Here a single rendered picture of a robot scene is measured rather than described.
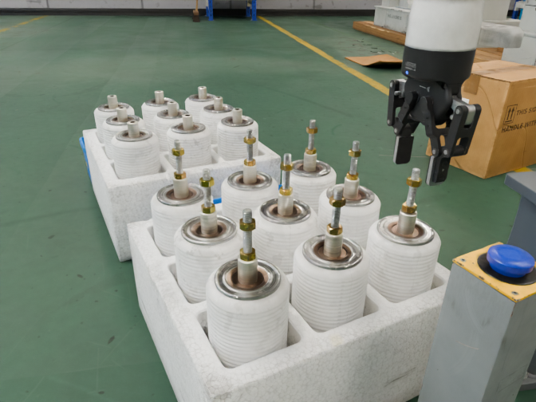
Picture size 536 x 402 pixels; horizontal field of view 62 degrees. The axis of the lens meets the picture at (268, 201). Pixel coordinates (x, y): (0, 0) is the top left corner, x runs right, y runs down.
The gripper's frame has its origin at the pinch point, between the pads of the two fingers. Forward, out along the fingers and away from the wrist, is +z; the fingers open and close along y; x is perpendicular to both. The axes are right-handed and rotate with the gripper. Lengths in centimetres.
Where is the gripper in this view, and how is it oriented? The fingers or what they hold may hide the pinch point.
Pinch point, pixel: (418, 163)
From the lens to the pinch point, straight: 58.9
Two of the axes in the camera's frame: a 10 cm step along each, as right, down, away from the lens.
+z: -0.1, 8.8, 4.7
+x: 9.5, -1.4, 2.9
